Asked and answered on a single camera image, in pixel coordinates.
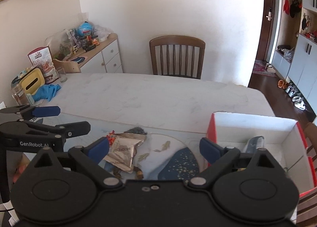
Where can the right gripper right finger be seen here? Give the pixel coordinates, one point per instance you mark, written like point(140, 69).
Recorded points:
point(221, 160)

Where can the blue globe toy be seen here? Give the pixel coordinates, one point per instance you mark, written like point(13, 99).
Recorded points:
point(85, 29)

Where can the patterned door rug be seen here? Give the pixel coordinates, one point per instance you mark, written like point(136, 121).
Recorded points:
point(263, 68)

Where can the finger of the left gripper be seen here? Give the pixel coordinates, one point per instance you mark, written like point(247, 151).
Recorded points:
point(29, 112)
point(26, 130)

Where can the red white snack bag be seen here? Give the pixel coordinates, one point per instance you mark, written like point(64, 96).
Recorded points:
point(41, 58)

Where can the brown entrance door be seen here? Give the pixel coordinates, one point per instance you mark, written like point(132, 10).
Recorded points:
point(266, 29)

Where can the red white cardboard box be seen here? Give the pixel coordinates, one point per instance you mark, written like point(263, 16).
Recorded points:
point(283, 138)

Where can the clear bag black beads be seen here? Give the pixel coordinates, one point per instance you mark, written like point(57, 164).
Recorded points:
point(136, 130)

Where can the white wall cabinet unit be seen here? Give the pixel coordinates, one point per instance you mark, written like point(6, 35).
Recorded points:
point(295, 52)

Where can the glass jar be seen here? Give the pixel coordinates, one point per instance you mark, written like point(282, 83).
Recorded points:
point(19, 95)

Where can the blue grey packet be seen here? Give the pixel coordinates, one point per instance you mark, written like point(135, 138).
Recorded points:
point(253, 144)

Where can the red orange toy figure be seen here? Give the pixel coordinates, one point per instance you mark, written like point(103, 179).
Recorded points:
point(111, 137)

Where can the white drawer sideboard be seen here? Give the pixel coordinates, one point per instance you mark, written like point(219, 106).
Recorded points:
point(105, 58)

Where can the far wooden chair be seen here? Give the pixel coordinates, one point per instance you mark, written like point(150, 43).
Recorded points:
point(177, 56)

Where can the dark blue speckled mat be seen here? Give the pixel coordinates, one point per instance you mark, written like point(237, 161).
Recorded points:
point(181, 166)

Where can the clear drinking glass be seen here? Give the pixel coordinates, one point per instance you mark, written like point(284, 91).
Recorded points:
point(62, 74)

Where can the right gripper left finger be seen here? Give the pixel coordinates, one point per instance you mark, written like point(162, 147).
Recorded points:
point(86, 160)

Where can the near wooden chair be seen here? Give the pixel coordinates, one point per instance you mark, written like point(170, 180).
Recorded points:
point(306, 210)

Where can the wooden chair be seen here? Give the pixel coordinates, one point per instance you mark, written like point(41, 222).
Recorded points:
point(306, 210)
point(177, 56)

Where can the silver foil snack packet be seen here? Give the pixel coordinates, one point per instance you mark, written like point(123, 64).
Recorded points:
point(121, 153)

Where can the blue cloth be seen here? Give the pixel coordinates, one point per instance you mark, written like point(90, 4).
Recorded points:
point(46, 92)

